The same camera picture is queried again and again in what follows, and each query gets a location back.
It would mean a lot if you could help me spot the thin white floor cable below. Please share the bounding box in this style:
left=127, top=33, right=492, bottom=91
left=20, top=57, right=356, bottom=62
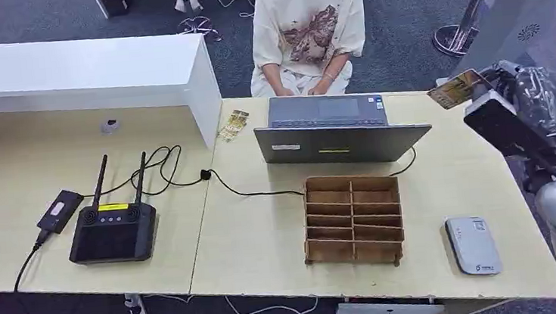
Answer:
left=211, top=0, right=257, bottom=23

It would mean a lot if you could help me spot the yellow printed card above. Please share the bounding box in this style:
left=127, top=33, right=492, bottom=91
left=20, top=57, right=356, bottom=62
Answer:
left=425, top=67, right=489, bottom=113
left=215, top=117, right=247, bottom=144
left=229, top=108, right=252, bottom=126

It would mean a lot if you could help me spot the black case with white edge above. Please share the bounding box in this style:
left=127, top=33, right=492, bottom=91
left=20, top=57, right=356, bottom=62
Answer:
left=90, top=0, right=137, bottom=21

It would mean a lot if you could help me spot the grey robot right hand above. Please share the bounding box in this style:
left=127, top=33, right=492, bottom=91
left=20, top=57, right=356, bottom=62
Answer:
left=480, top=54, right=556, bottom=144

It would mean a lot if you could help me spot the wooden divided card box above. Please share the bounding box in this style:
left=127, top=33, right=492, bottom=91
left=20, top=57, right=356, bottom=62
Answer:
left=297, top=168, right=408, bottom=275

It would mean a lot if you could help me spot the chrome stanchion post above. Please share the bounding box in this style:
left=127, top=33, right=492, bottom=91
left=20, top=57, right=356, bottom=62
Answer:
left=427, top=0, right=515, bottom=61

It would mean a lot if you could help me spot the person's left hand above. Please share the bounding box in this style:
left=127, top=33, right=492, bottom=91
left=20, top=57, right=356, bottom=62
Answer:
left=305, top=76, right=334, bottom=98

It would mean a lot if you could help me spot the white pocket wifi device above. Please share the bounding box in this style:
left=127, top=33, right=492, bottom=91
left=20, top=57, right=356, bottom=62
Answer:
left=443, top=213, right=505, bottom=280

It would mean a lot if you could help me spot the white desk shelf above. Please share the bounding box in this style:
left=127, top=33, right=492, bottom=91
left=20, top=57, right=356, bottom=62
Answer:
left=0, top=23, right=227, bottom=168

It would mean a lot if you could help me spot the black rectangular adapter box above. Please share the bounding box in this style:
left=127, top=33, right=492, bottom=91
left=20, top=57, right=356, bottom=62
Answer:
left=33, top=188, right=89, bottom=237

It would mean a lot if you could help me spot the grey open laptop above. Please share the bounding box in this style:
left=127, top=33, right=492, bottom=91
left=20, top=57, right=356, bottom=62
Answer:
left=250, top=83, right=436, bottom=175

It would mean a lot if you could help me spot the long black looped cable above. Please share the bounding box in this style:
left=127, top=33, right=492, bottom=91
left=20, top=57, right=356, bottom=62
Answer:
left=79, top=123, right=420, bottom=216

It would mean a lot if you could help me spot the white kiosk stand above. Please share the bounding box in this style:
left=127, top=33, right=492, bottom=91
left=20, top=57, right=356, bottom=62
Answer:
left=427, top=0, right=556, bottom=89

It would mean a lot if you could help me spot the person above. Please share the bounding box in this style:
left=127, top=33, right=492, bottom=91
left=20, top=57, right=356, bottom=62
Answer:
left=242, top=0, right=374, bottom=103

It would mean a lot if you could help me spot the grey round desk grommet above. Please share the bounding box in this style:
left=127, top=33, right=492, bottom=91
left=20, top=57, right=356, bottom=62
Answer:
left=99, top=117, right=123, bottom=137

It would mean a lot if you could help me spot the person's right hand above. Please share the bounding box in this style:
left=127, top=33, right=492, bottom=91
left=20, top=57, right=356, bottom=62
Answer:
left=274, top=84, right=300, bottom=99

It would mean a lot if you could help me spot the grey desk foot bar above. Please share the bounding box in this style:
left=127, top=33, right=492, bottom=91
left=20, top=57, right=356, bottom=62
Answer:
left=334, top=293, right=446, bottom=314

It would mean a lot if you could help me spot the short black cable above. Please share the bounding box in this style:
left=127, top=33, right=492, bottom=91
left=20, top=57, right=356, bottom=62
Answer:
left=8, top=229, right=57, bottom=294

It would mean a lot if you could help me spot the black controller with two antennas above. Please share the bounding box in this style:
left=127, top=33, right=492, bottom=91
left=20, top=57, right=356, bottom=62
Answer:
left=61, top=150, right=162, bottom=269

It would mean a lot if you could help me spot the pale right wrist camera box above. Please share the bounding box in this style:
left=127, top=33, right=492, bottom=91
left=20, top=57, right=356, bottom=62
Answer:
left=460, top=83, right=556, bottom=163

